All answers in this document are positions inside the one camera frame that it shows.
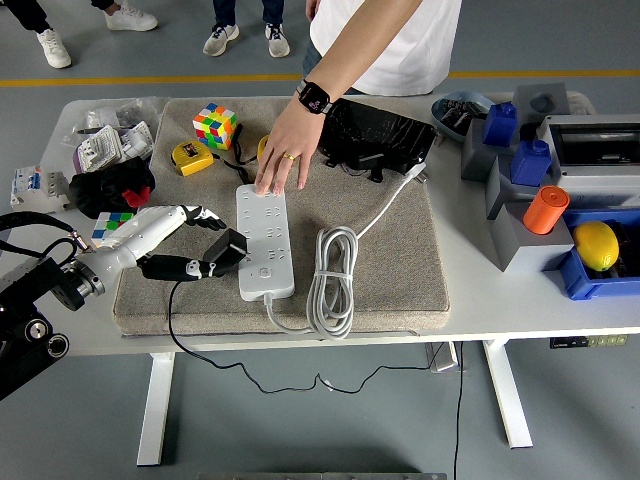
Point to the grey block holder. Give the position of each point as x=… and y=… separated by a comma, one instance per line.
x=530, y=257
x=475, y=160
x=495, y=200

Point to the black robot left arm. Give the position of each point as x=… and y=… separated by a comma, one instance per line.
x=30, y=285

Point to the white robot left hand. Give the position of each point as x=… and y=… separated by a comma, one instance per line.
x=137, y=232

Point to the grey-brown mat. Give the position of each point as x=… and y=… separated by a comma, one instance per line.
x=390, y=260

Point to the white circuit breaker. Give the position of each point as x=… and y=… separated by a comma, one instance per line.
x=35, y=190

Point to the white power strip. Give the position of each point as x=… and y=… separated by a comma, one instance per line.
x=270, y=280

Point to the dark small parts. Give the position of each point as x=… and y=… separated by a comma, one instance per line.
x=455, y=117

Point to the black table control panel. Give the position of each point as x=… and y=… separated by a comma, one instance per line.
x=587, y=341

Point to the grey electrical distribution box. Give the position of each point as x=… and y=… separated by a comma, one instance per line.
x=590, y=180

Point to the black plug adapter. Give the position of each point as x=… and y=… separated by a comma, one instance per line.
x=227, y=250

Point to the black cloth with red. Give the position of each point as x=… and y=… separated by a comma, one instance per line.
x=100, y=190

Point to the large colourful puzzle cube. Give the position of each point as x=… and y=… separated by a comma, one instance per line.
x=215, y=125

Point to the black smartwatch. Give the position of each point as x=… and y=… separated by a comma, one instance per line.
x=315, y=97

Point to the blue plastic bin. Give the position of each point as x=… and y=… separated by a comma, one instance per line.
x=580, y=285

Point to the white wall socket panel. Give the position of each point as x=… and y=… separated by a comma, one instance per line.
x=100, y=145
x=135, y=140

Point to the silver metal box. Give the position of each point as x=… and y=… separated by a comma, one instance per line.
x=442, y=359

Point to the clear plastic bag of parts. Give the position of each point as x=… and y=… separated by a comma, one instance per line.
x=100, y=116

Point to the white table leg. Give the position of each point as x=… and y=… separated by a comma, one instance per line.
x=507, y=400
x=155, y=410

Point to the person's left hand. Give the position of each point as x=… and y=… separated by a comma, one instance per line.
x=292, y=140

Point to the yellow tape measure marked five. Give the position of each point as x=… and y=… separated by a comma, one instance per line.
x=262, y=147

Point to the orange cylinder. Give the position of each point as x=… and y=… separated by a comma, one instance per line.
x=542, y=210

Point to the beige fabric item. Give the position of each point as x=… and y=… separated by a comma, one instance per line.
x=582, y=102

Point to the person's left forearm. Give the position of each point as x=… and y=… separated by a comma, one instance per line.
x=365, y=45

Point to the yellow tape measure pictured label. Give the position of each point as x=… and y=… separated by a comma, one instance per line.
x=192, y=157

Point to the person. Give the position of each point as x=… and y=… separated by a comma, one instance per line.
x=220, y=40
x=52, y=47
x=425, y=50

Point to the black glossy pouch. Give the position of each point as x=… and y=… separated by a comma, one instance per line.
x=380, y=132

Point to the black ribbed item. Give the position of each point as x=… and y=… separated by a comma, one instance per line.
x=630, y=250

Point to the blue-grey bowl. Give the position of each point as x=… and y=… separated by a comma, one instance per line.
x=436, y=114

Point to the person's right hand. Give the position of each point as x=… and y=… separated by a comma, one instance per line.
x=311, y=7

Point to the small colourful puzzle cube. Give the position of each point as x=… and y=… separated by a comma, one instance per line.
x=107, y=225

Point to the blue bottle-shaped block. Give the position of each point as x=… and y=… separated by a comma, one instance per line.
x=530, y=162
x=500, y=125

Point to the yellow lemon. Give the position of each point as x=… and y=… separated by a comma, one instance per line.
x=595, y=245

